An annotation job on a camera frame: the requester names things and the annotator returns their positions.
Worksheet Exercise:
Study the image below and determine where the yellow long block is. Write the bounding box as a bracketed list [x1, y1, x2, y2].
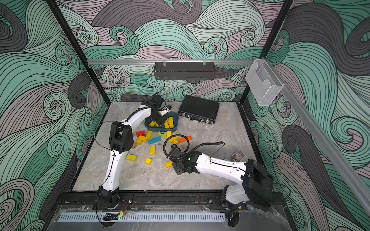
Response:
[167, 117, 174, 129]
[165, 161, 173, 168]
[169, 136, 180, 143]
[164, 121, 170, 129]

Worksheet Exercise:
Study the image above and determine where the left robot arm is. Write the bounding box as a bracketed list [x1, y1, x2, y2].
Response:
[97, 92, 172, 209]

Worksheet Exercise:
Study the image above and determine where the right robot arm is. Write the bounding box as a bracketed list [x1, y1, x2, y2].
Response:
[163, 141, 273, 208]

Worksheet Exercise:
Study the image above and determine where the orange long block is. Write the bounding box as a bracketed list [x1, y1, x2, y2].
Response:
[179, 136, 192, 142]

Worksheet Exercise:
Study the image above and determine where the teal plastic bin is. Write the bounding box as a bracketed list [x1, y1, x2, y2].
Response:
[144, 112, 179, 133]

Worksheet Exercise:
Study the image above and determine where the red block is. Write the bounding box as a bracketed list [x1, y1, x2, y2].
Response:
[136, 131, 146, 138]

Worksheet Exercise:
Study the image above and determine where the green arch block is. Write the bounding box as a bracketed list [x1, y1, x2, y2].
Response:
[158, 132, 167, 138]

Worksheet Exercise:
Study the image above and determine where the teal long block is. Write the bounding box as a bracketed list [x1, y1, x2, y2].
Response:
[148, 137, 162, 145]

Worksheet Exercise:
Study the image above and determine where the black hard case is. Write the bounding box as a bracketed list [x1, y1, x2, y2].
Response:
[178, 96, 220, 124]

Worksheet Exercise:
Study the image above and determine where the clear acrylic holder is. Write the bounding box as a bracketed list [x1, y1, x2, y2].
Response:
[246, 59, 283, 106]

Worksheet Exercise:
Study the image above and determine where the black wall tray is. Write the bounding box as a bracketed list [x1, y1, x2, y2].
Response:
[154, 61, 216, 80]

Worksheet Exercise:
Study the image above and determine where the white slotted cable duct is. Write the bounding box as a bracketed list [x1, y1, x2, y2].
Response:
[57, 212, 226, 223]

